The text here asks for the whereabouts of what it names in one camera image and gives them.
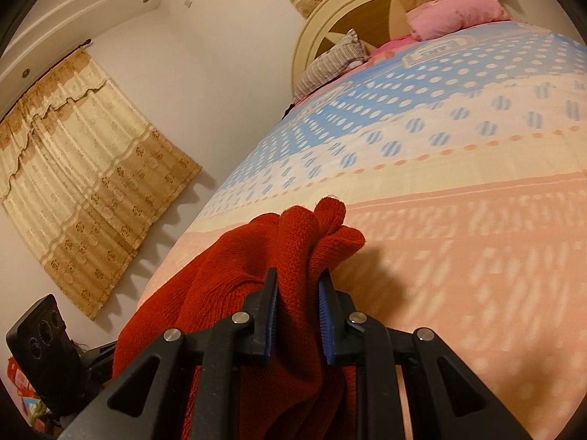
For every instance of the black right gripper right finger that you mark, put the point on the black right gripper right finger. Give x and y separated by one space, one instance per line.
409 385

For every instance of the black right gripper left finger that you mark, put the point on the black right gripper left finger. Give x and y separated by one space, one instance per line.
185 385

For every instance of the red knitted sweater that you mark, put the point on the red knitted sweater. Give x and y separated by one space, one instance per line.
296 395

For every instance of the beige curtain left window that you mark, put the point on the beige curtain left window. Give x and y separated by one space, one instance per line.
84 175

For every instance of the pink polka dot bedspread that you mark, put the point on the pink polka dot bedspread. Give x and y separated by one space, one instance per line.
462 160

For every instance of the striped grey pillow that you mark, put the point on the striped grey pillow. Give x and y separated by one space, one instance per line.
347 53

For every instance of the pink pillow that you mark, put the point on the pink pillow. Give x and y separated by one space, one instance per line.
439 18

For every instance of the cream round headboard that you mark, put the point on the cream round headboard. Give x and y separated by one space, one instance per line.
376 22

